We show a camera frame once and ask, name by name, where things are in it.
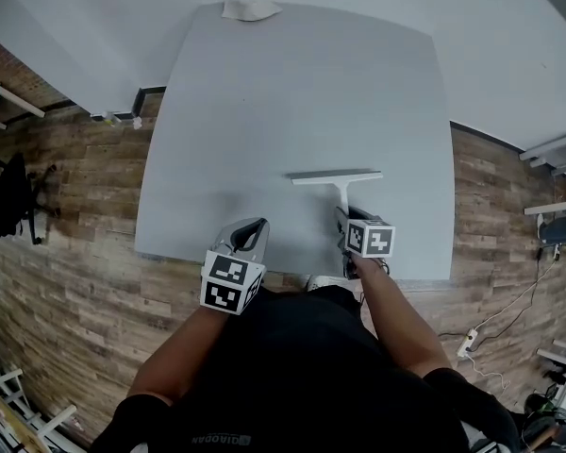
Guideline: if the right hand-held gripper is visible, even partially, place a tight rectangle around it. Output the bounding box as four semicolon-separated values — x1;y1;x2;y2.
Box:
335;205;397;280

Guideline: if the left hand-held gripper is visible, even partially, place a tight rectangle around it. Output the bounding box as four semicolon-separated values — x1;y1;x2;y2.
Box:
199;217;271;317

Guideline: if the white squeegee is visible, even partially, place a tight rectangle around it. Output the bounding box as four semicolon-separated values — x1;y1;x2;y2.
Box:
285;169;384;212

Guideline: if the person's right forearm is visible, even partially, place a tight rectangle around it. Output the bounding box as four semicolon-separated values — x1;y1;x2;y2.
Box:
357;256;455;378

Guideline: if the person's left forearm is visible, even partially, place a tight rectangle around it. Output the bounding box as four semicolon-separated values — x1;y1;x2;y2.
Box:
127;305;232;408

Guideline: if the person's white shoe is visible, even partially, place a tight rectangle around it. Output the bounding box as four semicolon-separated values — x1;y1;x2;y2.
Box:
305;274;334;293

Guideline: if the person's black shirt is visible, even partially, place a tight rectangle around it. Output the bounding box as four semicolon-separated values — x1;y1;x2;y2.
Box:
90;284;523;453

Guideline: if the white power strip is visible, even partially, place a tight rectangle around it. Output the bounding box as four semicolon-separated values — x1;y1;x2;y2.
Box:
456;328;481;359

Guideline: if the black bag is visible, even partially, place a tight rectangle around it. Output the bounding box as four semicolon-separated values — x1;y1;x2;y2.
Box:
536;212;566;248

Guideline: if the white crumpled cloth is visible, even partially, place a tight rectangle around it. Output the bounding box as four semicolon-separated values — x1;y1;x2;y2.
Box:
221;0;284;23

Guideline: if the black office chair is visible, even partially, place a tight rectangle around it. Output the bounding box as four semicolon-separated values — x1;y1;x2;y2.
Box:
0;151;62;247

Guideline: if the white side table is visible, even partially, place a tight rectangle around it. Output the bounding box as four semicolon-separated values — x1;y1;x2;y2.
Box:
0;81;46;132

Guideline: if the white metal rack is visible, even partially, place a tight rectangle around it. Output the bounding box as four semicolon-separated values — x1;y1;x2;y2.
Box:
0;337;78;453

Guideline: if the white power cable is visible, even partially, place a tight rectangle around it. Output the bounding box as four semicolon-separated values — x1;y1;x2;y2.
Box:
466;245;561;391

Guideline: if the white desk frame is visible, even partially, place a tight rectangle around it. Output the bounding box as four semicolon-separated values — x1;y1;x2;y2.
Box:
518;128;566;217

